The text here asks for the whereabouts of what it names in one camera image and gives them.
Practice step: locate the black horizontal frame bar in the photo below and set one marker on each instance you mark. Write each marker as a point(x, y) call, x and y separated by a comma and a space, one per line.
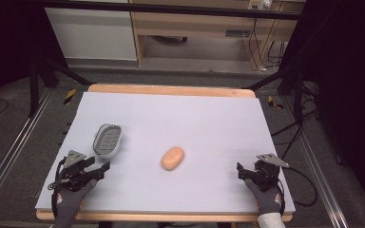
point(171, 9)

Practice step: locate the person's left hand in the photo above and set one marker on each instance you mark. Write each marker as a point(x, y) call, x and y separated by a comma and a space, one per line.
point(72, 199)

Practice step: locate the white cabinet panel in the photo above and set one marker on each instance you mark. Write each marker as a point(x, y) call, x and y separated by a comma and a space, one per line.
point(92, 34)

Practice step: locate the grey soap dish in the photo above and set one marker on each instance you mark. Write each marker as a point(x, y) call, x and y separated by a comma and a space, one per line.
point(107, 141)

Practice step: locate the person's right hand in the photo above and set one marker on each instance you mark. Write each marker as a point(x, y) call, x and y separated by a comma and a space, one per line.
point(266, 199)

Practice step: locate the black metal stand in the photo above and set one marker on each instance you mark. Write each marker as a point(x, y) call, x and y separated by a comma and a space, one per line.
point(34, 85)
point(293, 85)

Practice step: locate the orange bread roll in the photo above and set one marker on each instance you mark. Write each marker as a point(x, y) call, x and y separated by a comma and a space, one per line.
point(172, 158)

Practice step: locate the wooden desk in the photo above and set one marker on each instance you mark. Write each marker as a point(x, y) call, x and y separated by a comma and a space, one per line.
point(202, 27)

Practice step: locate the yellow black floor tape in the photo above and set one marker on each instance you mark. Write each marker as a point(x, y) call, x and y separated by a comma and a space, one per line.
point(69, 96)
point(275, 103)

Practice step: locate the white power strip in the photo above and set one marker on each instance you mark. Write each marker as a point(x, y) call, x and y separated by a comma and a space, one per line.
point(259, 3)

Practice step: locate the black curtain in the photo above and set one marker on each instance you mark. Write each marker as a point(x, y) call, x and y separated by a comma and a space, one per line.
point(351, 95)
point(9, 41)

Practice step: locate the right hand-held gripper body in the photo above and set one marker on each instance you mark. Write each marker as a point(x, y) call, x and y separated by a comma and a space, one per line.
point(266, 174)

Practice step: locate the wooden table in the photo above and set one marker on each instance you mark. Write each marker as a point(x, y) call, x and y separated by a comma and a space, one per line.
point(171, 90)

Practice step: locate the pale foam mat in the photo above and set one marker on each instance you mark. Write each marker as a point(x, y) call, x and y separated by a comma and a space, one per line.
point(183, 126)

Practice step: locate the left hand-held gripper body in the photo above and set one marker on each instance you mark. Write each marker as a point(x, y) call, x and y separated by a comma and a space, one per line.
point(73, 172)

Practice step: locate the metal floor rail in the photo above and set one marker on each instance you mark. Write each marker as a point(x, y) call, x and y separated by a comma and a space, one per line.
point(316, 171)
point(15, 145)

